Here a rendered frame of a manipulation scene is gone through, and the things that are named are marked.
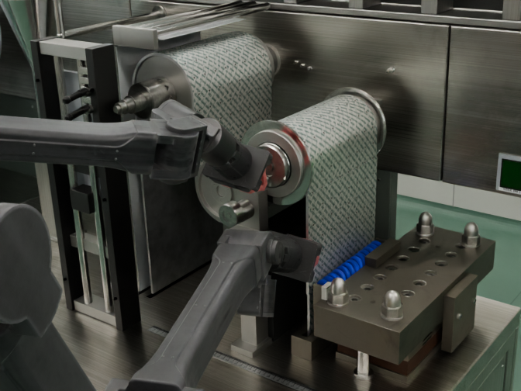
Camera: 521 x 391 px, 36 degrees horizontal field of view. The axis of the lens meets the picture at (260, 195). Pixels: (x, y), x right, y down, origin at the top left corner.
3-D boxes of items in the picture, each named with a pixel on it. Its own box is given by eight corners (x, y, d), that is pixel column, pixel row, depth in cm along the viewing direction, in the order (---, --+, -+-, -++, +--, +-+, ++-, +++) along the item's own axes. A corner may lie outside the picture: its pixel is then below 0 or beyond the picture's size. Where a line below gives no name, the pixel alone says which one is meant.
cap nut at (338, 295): (322, 303, 134) (322, 279, 132) (334, 294, 136) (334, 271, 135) (342, 309, 132) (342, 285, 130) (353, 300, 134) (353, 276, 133)
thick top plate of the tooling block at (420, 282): (313, 335, 136) (313, 304, 133) (419, 249, 165) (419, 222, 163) (398, 365, 127) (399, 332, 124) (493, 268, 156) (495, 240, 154)
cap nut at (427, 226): (412, 233, 158) (412, 212, 156) (420, 227, 161) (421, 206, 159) (429, 238, 156) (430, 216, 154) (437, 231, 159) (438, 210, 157)
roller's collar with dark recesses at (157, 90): (129, 116, 144) (125, 81, 141) (152, 108, 148) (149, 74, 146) (154, 121, 140) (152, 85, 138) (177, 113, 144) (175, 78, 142)
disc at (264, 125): (239, 194, 141) (239, 112, 135) (241, 192, 141) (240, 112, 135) (310, 214, 132) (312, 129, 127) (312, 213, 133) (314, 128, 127)
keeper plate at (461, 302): (440, 350, 141) (444, 295, 137) (464, 325, 149) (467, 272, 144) (453, 354, 140) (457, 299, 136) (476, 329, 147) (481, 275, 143)
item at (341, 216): (305, 294, 139) (305, 195, 132) (371, 245, 157) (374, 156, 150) (308, 295, 139) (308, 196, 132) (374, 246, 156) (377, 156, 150)
